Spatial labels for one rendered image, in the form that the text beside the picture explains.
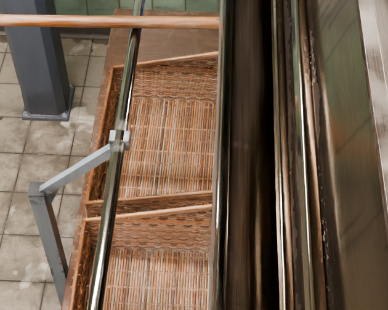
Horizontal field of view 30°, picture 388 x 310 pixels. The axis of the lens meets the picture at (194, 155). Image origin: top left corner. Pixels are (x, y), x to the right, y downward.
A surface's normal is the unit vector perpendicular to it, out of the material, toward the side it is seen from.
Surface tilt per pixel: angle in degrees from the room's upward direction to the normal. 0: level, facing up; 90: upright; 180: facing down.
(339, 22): 70
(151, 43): 0
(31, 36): 90
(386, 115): 0
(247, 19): 10
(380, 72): 0
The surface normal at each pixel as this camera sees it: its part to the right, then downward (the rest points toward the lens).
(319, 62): -0.94, -0.25
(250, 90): 0.19, -0.60
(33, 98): -0.04, 0.78
